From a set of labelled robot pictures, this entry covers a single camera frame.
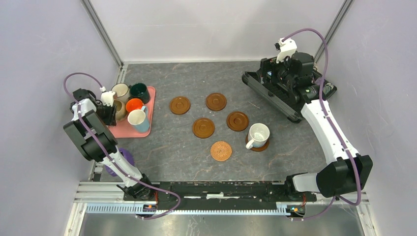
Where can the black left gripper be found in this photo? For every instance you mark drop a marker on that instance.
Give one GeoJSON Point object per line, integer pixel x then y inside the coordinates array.
{"type": "Point", "coordinates": [110, 120]}

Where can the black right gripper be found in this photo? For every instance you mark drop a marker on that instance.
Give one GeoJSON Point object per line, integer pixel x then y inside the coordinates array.
{"type": "Point", "coordinates": [268, 65]}

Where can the beige mug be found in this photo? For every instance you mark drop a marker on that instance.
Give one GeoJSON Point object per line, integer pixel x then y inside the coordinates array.
{"type": "Point", "coordinates": [121, 112]}

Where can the brown wooden coaster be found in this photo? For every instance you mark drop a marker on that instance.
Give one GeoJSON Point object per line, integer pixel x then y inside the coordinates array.
{"type": "Point", "coordinates": [237, 121]}
{"type": "Point", "coordinates": [260, 149]}
{"type": "Point", "coordinates": [180, 105]}
{"type": "Point", "coordinates": [203, 128]}
{"type": "Point", "coordinates": [216, 101]}

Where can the white mug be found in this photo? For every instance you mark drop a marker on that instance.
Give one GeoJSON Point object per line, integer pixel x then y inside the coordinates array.
{"type": "Point", "coordinates": [258, 135]}

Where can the woven rattan coaster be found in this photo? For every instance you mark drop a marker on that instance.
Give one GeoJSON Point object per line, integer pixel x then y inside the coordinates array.
{"type": "Point", "coordinates": [221, 151]}

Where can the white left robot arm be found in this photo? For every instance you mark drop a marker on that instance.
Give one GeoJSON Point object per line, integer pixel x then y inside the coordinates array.
{"type": "Point", "coordinates": [88, 130]}

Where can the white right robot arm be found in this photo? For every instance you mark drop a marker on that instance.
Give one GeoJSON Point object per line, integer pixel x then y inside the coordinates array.
{"type": "Point", "coordinates": [347, 170]}

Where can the cream mug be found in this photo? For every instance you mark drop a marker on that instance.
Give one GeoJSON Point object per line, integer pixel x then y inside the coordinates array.
{"type": "Point", "coordinates": [122, 92]}

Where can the black poker chip case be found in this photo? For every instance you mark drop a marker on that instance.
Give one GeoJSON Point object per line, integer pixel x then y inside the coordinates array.
{"type": "Point", "coordinates": [305, 81]}

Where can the orange mug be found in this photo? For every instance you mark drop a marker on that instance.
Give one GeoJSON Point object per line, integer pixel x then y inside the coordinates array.
{"type": "Point", "coordinates": [134, 104]}

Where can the light blue mug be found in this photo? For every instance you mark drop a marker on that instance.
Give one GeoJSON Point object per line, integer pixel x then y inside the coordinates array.
{"type": "Point", "coordinates": [139, 120]}

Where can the dark green mug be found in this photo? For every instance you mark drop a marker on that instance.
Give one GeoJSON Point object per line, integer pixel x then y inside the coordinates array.
{"type": "Point", "coordinates": [140, 90]}

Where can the purple plastic stand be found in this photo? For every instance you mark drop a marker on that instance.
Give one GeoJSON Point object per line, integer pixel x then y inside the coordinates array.
{"type": "Point", "coordinates": [127, 155]}

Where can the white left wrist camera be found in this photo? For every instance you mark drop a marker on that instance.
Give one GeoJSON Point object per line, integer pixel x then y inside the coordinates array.
{"type": "Point", "coordinates": [107, 98]}

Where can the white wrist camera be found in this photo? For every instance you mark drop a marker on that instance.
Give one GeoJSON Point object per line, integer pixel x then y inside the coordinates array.
{"type": "Point", "coordinates": [107, 98]}
{"type": "Point", "coordinates": [286, 47]}

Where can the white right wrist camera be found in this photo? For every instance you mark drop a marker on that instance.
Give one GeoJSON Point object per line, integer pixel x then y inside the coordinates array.
{"type": "Point", "coordinates": [286, 47]}

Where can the aluminium frame rail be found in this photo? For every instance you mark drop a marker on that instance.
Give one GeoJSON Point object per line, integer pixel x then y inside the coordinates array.
{"type": "Point", "coordinates": [106, 197]}

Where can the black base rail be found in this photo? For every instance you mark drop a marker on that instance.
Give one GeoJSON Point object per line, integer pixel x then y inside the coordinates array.
{"type": "Point", "coordinates": [218, 195]}

